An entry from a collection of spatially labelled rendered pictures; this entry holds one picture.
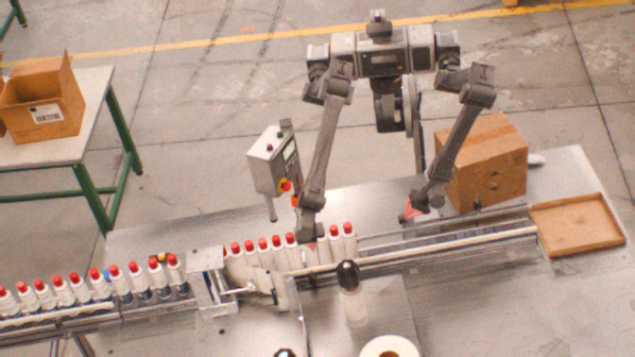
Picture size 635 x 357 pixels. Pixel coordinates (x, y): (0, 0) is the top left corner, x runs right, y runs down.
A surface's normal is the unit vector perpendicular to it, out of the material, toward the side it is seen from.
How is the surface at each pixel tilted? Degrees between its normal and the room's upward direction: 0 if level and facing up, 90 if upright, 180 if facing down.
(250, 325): 0
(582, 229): 0
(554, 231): 0
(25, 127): 90
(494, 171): 90
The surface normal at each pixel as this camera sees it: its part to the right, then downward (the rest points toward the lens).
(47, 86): 0.07, 0.66
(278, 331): -0.14, -0.73
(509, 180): 0.29, 0.62
